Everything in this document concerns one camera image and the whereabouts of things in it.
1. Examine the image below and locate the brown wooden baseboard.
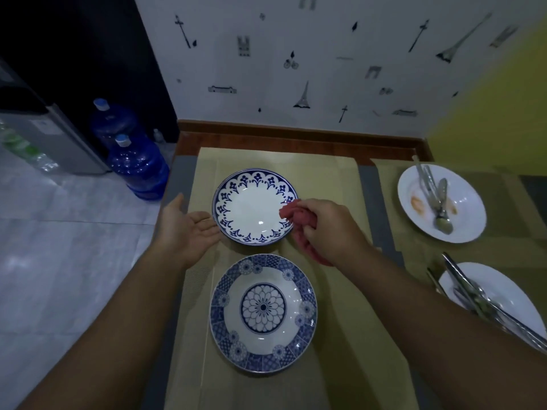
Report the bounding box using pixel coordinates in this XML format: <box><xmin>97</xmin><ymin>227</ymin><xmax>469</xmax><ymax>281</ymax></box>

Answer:
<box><xmin>173</xmin><ymin>119</ymin><xmax>435</xmax><ymax>167</ymax></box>

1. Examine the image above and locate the person's left forearm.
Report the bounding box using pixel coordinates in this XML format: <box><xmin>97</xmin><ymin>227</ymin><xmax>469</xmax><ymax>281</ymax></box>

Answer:
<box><xmin>19</xmin><ymin>247</ymin><xmax>193</xmax><ymax>410</ymax></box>

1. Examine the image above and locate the red cleaning cloth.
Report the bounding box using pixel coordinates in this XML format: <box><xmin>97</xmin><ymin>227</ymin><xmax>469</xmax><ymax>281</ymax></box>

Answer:
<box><xmin>279</xmin><ymin>199</ymin><xmax>334</xmax><ymax>268</ymax></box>

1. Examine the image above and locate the steel fork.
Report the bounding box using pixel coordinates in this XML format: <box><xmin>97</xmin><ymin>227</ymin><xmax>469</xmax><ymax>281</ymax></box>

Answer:
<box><xmin>423</xmin><ymin>164</ymin><xmax>441</xmax><ymax>210</ymax></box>

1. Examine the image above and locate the silver water dispenser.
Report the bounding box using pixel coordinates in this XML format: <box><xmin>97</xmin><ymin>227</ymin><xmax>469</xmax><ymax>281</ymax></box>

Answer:
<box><xmin>0</xmin><ymin>59</ymin><xmax>111</xmax><ymax>175</ymax></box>

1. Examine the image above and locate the pile of steel cutlery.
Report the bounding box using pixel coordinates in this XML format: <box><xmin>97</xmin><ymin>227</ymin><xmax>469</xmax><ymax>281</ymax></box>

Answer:
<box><xmin>425</xmin><ymin>251</ymin><xmax>547</xmax><ymax>355</ymax></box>

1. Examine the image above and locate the steel spoon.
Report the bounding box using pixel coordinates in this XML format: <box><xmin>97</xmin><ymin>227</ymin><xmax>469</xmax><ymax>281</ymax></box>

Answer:
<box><xmin>434</xmin><ymin>178</ymin><xmax>454</xmax><ymax>235</ymax></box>

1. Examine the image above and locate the white plate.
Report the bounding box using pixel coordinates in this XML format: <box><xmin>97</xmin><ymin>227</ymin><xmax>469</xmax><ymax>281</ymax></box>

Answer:
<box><xmin>438</xmin><ymin>262</ymin><xmax>547</xmax><ymax>353</ymax></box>
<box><xmin>397</xmin><ymin>163</ymin><xmax>488</xmax><ymax>244</ymax></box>

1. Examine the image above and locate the person's right hand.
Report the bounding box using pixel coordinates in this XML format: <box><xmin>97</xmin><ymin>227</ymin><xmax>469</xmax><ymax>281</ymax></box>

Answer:
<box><xmin>293</xmin><ymin>198</ymin><xmax>377</xmax><ymax>276</ymax></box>

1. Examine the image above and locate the green label plastic bottle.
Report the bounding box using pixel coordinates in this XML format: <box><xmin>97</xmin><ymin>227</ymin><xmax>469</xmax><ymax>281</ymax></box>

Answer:
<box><xmin>0</xmin><ymin>121</ymin><xmax>60</xmax><ymax>174</ymax></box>

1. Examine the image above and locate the steel knife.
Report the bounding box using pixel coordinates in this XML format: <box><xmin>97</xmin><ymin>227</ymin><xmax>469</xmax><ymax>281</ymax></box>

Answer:
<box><xmin>411</xmin><ymin>154</ymin><xmax>435</xmax><ymax>210</ymax></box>

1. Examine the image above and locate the person's right forearm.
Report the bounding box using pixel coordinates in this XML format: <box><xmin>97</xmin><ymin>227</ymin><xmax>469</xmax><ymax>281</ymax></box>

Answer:
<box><xmin>337</xmin><ymin>247</ymin><xmax>547</xmax><ymax>410</ymax></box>

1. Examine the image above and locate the person's left hand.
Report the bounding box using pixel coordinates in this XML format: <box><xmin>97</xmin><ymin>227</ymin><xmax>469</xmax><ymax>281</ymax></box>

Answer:
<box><xmin>153</xmin><ymin>192</ymin><xmax>223</xmax><ymax>269</ymax></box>

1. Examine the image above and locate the beige woven placemat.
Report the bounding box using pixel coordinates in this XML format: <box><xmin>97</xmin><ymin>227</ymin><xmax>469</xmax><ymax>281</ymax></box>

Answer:
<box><xmin>401</xmin><ymin>239</ymin><xmax>547</xmax><ymax>338</ymax></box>
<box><xmin>370</xmin><ymin>157</ymin><xmax>547</xmax><ymax>252</ymax></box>
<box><xmin>186</xmin><ymin>147</ymin><xmax>373</xmax><ymax>261</ymax></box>
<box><xmin>164</xmin><ymin>239</ymin><xmax>422</xmax><ymax>410</ymax></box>

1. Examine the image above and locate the blue floral rim plate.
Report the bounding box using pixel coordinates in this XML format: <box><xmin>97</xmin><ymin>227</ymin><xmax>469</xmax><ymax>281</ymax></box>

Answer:
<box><xmin>212</xmin><ymin>167</ymin><xmax>300</xmax><ymax>244</ymax></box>

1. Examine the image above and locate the blue geometric rim plate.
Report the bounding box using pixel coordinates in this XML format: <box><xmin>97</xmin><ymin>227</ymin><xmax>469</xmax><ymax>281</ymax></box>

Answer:
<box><xmin>209</xmin><ymin>253</ymin><xmax>319</xmax><ymax>374</ymax></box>

